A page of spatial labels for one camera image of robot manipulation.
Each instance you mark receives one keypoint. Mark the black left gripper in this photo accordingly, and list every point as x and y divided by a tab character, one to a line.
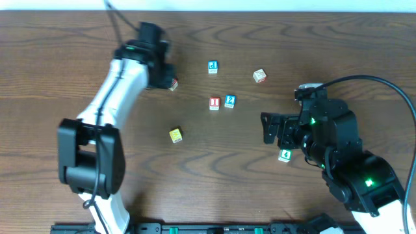
166	77

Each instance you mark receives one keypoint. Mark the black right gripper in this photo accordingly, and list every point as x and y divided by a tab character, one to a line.
281	130

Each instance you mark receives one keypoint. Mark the blue number 2 block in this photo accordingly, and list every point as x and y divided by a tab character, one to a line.
230	101

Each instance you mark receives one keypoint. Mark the red letter I block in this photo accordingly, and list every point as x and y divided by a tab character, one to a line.
214	103

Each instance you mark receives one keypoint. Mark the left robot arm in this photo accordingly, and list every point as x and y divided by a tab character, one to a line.
91	159

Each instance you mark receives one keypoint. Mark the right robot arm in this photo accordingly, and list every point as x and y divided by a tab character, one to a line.
326	131

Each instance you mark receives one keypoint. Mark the red letter E block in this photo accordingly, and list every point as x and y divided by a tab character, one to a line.
174	85

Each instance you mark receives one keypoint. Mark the green number 4 block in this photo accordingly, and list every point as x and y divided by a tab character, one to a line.
285	155

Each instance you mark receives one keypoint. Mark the white block red print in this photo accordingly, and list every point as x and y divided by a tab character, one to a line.
259	76

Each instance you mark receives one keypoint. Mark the blue letter P block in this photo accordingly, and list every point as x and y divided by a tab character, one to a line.
213	66

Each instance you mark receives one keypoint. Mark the yellow wooden block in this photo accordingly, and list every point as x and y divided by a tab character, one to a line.
175	135

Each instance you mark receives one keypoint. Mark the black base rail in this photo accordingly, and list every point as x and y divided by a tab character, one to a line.
319	224

